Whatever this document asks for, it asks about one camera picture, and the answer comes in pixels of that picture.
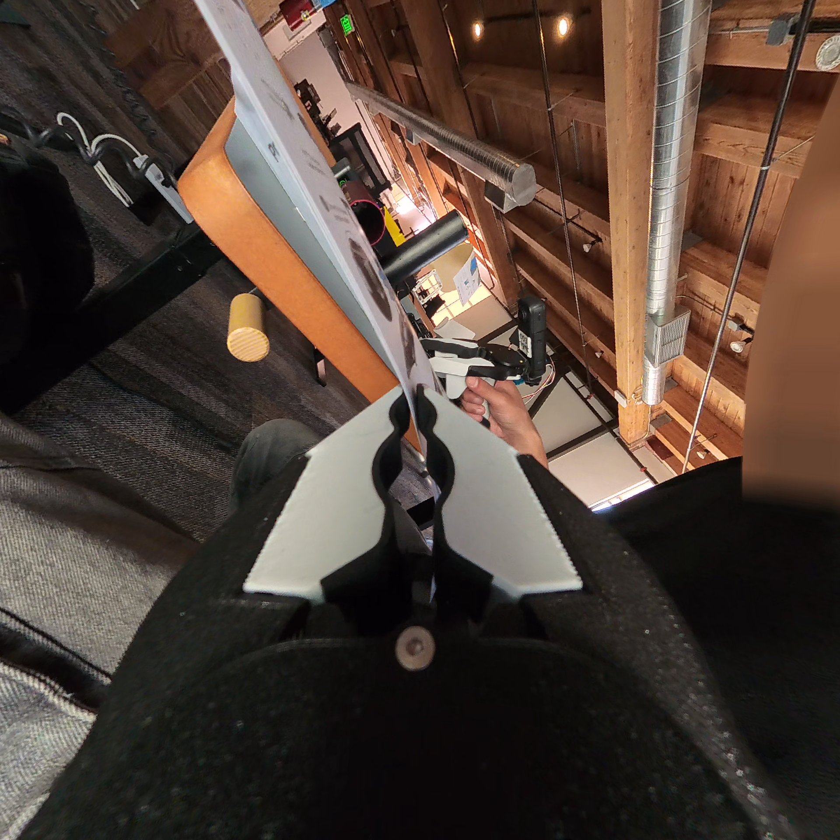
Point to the person's right hand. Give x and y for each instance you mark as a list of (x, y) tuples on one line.
[(505, 413)]

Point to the yellow storage bin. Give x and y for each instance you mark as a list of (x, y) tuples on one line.
[(396, 229)]

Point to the white power strip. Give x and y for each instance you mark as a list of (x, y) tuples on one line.
[(164, 187)]

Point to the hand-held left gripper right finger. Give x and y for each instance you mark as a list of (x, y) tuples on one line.
[(505, 525)]

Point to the grey shoe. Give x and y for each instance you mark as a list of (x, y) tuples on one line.
[(275, 453)]

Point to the white wall poster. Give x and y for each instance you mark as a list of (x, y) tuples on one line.
[(467, 279)]

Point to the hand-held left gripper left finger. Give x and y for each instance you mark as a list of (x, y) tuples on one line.
[(315, 525)]

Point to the printed instruction manual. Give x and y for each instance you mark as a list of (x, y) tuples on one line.
[(315, 184)]

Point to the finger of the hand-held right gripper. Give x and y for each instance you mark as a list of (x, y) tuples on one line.
[(456, 380), (453, 348)]

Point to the red metal tube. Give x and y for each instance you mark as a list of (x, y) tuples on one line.
[(367, 216)]

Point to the black backpack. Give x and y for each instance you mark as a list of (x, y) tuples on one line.
[(39, 262)]

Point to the round wooden peg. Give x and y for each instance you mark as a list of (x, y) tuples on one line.
[(248, 334)]

